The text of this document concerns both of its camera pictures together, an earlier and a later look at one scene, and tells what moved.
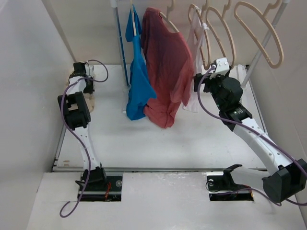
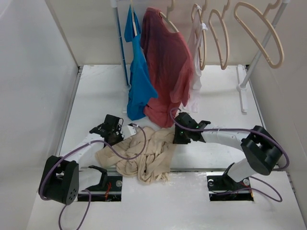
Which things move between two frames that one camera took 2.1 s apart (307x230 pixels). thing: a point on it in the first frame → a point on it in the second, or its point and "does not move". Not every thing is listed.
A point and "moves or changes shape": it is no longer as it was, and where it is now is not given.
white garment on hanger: [196, 35] does not move
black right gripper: [207, 80] → [177, 139]
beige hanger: [222, 18] moves or changes shape
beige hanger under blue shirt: [133, 18] does not move
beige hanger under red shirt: [169, 8] does not move
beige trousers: [89, 99] → [153, 165]
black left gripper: [90, 90] → [121, 137]
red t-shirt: [169, 62] does not move
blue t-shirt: [142, 89] does not move
